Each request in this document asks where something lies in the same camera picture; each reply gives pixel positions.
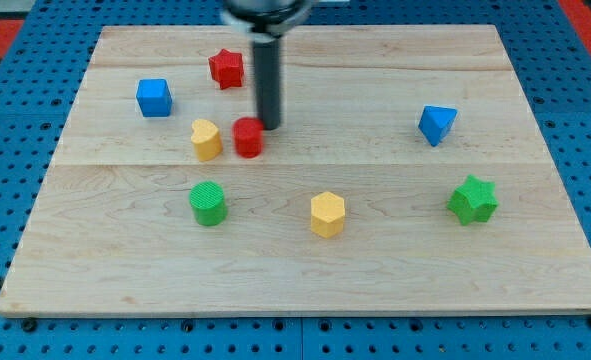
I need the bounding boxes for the yellow heart block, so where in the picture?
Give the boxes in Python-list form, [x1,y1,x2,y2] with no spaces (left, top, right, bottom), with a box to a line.
[191,119,223,162]

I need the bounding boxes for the red star block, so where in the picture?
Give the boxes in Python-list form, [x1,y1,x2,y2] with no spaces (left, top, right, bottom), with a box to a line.
[208,49,244,90]

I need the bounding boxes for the blue triangle block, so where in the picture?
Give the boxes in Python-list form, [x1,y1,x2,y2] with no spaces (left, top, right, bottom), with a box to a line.
[418,105,458,147]

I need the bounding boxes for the blue cube block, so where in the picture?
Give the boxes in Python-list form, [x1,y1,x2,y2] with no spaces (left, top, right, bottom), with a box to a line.
[136,78,173,117]

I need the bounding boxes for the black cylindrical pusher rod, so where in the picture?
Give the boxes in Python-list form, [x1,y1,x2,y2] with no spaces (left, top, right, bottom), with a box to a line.
[252,39,282,131]

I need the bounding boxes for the wooden board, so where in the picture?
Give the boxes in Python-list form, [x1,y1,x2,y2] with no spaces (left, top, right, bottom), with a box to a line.
[0,25,591,318]

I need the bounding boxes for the red cylinder block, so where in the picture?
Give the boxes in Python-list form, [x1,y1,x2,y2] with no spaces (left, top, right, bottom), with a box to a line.
[232,117,263,158]

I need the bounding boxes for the yellow hexagon block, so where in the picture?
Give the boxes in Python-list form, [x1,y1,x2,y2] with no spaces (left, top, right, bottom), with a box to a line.
[310,192,346,238]

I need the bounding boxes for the green cylinder block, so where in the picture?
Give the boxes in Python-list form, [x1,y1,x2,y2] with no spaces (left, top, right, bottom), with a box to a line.
[189,181,228,226]

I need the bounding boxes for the green star block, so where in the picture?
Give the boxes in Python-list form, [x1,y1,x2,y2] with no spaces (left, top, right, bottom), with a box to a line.
[447,174,499,226]

